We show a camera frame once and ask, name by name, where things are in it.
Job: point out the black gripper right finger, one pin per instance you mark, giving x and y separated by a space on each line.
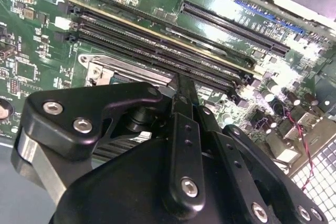
231 155

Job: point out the metal socket cover frame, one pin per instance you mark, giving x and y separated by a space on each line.
141 73

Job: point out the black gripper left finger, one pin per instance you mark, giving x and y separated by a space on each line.
78 103

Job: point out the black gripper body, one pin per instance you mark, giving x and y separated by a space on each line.
131 190

